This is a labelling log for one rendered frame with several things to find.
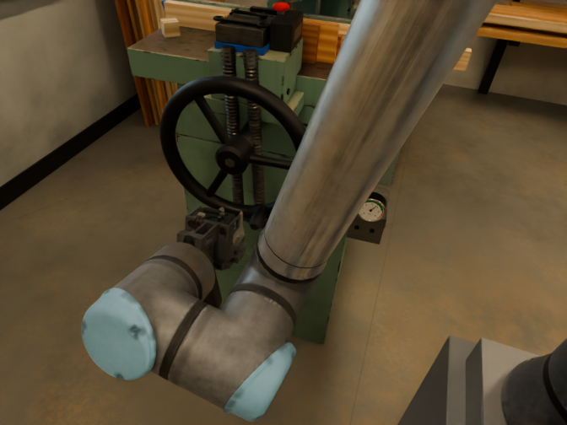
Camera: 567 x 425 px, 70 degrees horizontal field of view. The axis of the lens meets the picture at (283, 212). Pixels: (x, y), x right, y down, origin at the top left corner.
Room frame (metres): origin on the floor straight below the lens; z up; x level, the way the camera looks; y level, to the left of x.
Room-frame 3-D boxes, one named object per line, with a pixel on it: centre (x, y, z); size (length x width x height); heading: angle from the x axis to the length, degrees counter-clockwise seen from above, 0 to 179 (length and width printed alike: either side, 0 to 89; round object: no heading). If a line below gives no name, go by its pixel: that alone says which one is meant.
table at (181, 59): (0.84, 0.05, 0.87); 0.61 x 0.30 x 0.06; 77
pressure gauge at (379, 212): (0.67, -0.19, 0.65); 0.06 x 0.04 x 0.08; 77
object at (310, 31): (0.85, 0.03, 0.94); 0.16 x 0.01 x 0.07; 77
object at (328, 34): (0.87, 0.01, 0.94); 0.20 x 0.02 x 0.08; 77
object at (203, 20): (0.96, 0.02, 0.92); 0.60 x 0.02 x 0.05; 77
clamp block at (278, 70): (0.75, 0.07, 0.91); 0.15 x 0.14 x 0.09; 77
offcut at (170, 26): (0.95, 0.28, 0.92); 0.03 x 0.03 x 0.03; 28
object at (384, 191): (0.74, -0.21, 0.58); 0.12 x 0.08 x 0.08; 167
